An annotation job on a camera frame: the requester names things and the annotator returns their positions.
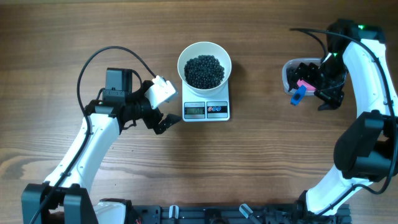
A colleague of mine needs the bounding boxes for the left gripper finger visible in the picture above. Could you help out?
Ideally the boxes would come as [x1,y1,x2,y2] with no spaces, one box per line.
[154,123,167,134]
[160,114,182,131]

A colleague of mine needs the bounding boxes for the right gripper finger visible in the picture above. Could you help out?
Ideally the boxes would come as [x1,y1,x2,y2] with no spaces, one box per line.
[294,63,308,81]
[306,63,323,89]

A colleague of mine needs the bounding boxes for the pink scoop blue handle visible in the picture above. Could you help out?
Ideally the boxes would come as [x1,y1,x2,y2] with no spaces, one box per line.
[290,80,316,106]

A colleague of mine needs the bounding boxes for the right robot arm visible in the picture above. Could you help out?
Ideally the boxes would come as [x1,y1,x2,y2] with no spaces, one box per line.
[282,19,397,223]

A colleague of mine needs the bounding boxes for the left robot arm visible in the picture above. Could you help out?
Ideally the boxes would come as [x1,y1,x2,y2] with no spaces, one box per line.
[21,68,181,223]

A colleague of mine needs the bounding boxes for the white digital kitchen scale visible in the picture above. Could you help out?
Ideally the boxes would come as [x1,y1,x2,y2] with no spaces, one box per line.
[182,82,230,122]

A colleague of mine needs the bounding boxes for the black beans in bowl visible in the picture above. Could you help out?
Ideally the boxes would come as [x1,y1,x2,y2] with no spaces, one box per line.
[184,55,224,90]

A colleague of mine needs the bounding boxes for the white bowl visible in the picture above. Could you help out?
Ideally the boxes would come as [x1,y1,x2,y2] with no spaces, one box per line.
[177,42,232,95]

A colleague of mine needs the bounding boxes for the black beans in container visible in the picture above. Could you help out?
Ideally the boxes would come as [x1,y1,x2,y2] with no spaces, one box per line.
[286,67,297,92]

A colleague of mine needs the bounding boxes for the clear plastic container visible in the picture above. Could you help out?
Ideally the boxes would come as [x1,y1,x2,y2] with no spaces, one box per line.
[282,58,321,95]

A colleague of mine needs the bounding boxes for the right camera cable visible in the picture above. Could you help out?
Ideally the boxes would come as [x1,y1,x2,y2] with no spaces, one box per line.
[289,27,398,217]

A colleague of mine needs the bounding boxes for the camera cable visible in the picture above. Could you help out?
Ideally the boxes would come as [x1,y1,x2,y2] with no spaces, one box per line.
[289,27,398,217]
[27,45,158,224]

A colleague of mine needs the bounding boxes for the left camera cable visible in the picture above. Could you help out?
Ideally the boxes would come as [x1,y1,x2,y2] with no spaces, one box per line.
[27,45,158,224]

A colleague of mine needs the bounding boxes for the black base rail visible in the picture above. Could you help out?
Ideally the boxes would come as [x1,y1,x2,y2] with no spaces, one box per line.
[126,203,352,224]

